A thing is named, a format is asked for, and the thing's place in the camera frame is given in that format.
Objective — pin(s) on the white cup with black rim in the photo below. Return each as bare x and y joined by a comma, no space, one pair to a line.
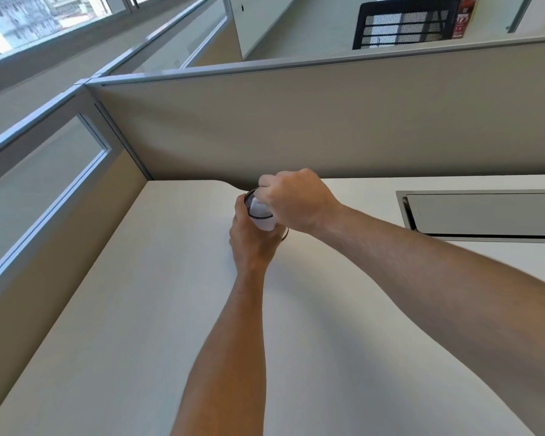
265,223

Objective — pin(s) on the distant partition with glass pane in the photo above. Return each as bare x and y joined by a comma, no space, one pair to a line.
195,36

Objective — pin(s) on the beige fabric partition panel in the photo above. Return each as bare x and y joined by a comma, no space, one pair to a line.
345,122

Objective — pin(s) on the black mesh office chair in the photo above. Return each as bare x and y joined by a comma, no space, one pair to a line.
404,27

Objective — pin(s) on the person's right hand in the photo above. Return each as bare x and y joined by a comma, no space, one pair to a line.
299,199

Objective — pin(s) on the red fire extinguisher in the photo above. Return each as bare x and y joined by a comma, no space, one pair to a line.
464,20

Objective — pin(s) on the window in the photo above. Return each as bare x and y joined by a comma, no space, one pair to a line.
27,18

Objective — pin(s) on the beige partition with glass pane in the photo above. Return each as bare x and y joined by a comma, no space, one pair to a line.
50,199

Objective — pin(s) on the person's right forearm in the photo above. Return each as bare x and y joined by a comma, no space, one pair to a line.
436,290

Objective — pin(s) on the person's left forearm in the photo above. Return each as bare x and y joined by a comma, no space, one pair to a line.
227,358

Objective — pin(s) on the person's left hand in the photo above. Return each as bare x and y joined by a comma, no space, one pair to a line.
252,245

